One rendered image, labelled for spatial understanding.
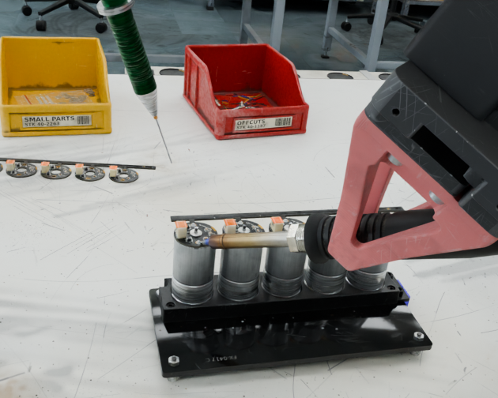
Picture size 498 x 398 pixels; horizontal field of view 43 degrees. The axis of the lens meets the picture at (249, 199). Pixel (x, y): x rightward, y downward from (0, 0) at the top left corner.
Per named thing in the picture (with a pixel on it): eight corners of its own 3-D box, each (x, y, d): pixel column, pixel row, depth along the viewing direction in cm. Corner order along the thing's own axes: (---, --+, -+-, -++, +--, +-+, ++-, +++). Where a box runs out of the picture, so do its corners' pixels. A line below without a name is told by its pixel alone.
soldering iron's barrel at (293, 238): (208, 260, 34) (311, 259, 30) (200, 234, 34) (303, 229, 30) (223, 249, 35) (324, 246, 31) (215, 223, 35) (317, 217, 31)
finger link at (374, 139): (261, 228, 28) (394, 69, 22) (330, 172, 33) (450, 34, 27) (375, 339, 27) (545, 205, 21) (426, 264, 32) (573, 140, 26)
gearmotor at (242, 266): (260, 310, 38) (269, 240, 36) (220, 313, 38) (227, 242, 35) (250, 285, 40) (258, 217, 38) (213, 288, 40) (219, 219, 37)
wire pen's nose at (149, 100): (140, 115, 31) (130, 89, 30) (159, 105, 31) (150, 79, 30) (149, 124, 30) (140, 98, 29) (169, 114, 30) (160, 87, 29)
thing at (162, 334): (380, 284, 44) (383, 271, 43) (429, 358, 38) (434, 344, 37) (148, 302, 40) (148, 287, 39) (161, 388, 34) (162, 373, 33)
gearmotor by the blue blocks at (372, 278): (386, 300, 40) (404, 233, 38) (351, 302, 40) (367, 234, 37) (371, 276, 42) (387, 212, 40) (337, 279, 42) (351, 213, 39)
